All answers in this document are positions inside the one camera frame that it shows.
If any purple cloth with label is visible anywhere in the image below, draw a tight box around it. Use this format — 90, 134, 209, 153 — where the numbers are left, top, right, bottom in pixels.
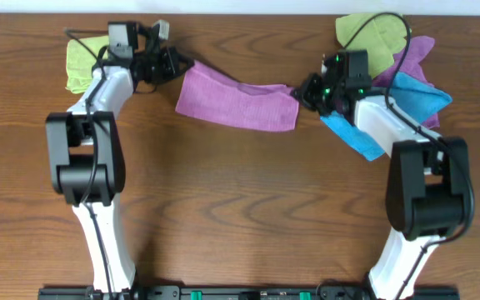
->
176, 62, 299, 132

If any folded green cloth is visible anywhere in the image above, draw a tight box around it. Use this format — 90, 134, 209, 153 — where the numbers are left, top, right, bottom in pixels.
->
66, 36, 109, 94

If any purple cloth under pile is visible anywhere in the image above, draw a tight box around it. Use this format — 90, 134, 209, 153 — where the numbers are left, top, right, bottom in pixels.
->
391, 36, 449, 128

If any blue cloth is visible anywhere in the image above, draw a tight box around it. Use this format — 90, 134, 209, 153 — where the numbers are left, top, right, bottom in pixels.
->
321, 72, 453, 161

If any olive green cloth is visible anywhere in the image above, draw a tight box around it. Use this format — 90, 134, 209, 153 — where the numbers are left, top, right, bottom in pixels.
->
335, 13, 407, 78

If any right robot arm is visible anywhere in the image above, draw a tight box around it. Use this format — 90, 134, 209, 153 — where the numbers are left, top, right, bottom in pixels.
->
291, 50, 474, 299

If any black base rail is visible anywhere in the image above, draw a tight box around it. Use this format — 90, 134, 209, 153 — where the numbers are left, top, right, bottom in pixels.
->
37, 284, 461, 300

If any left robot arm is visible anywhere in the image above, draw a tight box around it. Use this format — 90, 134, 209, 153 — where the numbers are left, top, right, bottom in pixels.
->
38, 20, 194, 299

